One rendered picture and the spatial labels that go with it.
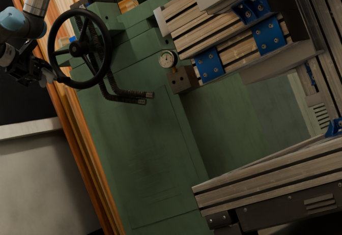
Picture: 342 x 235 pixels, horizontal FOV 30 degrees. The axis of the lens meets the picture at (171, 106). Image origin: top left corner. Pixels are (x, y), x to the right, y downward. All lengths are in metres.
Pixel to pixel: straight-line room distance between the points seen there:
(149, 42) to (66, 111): 1.75
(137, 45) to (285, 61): 0.70
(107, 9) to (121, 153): 0.55
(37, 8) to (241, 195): 0.92
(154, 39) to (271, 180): 0.86
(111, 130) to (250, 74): 0.73
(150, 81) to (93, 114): 0.30
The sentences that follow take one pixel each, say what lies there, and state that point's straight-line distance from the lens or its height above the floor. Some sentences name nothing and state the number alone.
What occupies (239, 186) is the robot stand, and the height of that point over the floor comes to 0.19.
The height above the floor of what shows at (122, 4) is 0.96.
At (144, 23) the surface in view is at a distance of 2.34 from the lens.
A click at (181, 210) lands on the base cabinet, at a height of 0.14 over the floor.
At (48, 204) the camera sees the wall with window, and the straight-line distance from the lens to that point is 3.89.
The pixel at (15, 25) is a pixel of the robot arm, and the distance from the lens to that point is 2.05.
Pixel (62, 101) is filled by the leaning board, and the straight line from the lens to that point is 4.02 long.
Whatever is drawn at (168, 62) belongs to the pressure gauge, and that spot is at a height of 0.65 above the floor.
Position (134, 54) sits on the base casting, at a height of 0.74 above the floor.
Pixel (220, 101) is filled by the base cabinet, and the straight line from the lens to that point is 2.53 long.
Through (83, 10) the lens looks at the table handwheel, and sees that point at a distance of 2.27.
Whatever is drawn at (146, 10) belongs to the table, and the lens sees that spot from 2.34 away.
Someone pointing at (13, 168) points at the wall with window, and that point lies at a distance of 3.77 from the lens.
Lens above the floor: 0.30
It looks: 5 degrees up
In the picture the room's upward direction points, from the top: 20 degrees counter-clockwise
